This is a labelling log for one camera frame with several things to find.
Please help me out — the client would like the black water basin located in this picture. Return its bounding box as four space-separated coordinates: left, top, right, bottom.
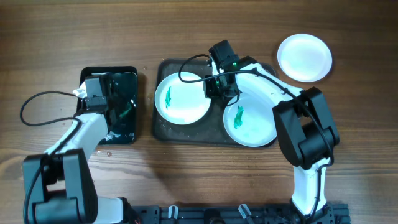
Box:
75 66 138 145

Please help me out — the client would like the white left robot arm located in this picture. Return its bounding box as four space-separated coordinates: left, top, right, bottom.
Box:
22 96 131 223

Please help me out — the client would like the green yellow scrub sponge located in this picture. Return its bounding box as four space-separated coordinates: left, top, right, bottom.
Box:
119 101 134 119

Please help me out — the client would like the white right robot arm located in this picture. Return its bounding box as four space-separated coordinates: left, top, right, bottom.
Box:
205 55 340 223

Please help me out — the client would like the white plate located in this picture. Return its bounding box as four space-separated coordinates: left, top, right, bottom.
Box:
277 34 333 82
223 93 277 147
154 72 211 125

